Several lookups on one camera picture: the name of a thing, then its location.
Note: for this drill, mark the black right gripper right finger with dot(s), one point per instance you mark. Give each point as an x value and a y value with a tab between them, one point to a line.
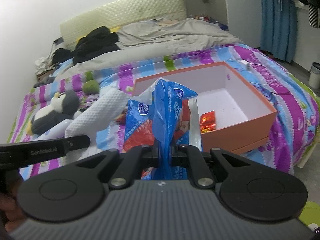
191	158

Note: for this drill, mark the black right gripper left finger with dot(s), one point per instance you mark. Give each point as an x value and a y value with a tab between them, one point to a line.
134	162

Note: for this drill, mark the blue tissue pack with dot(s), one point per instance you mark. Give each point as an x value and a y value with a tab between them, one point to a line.
165	112

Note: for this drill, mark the white textured towel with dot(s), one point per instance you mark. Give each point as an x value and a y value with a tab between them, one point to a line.
95	119

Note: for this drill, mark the person's left hand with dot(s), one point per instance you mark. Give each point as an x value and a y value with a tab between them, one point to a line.
11	210

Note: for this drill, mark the white cylindrical bottle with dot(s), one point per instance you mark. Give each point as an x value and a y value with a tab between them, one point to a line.
56	132

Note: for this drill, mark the red foil packet in box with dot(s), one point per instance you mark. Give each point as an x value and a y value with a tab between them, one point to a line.
207	122

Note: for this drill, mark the orange cardboard box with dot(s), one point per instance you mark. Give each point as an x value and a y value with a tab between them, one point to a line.
243	116

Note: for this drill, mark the penguin plush toy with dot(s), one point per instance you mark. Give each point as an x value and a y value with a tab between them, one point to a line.
61	107

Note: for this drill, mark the green plush stem toy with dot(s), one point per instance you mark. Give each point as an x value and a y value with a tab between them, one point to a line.
91	87

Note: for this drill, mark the white crumpled cloth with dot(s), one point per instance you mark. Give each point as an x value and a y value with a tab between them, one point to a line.
44	64

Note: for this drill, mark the colourful striped bed sheet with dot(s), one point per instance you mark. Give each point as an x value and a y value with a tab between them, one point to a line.
292	136

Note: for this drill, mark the grey duvet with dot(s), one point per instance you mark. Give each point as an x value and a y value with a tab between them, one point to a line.
147	40

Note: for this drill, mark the black clothes pile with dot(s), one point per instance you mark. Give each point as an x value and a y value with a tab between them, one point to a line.
99	41

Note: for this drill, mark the grey trash bin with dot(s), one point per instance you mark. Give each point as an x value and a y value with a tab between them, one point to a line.
314	78

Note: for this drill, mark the cream quilted headboard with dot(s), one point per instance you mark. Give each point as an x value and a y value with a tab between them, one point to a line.
117	14

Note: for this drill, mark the blue curtain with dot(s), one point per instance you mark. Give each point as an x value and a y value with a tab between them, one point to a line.
279	28

